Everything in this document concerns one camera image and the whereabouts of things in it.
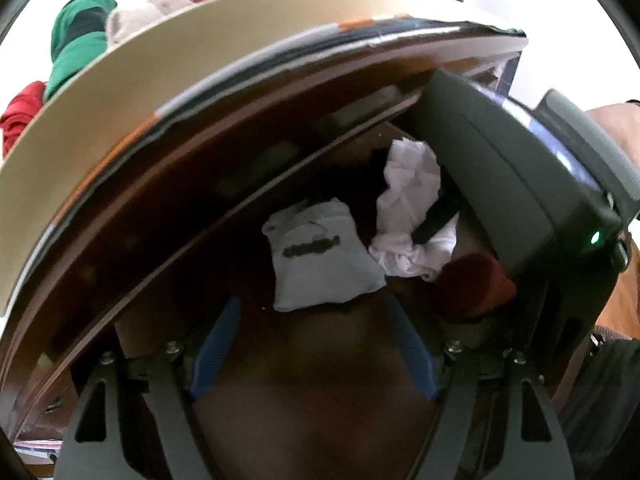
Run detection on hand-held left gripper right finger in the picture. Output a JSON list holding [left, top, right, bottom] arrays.
[[387, 302, 576, 480]]

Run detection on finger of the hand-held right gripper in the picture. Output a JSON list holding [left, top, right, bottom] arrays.
[[410, 194, 462, 247]]

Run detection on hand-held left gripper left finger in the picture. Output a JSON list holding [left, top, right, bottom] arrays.
[[52, 296, 243, 480]]

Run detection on bright red underwear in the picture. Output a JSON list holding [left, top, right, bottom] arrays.
[[0, 80, 49, 159]]

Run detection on green black underwear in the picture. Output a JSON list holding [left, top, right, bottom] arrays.
[[44, 0, 118, 103]]

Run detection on cream fluffy underwear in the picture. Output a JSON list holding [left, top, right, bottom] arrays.
[[106, 0, 197, 46]]

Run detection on person's right forearm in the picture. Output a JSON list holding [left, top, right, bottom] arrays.
[[584, 101, 640, 172]]

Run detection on pink striped cloth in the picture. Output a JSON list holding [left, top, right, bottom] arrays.
[[12, 436, 66, 454]]

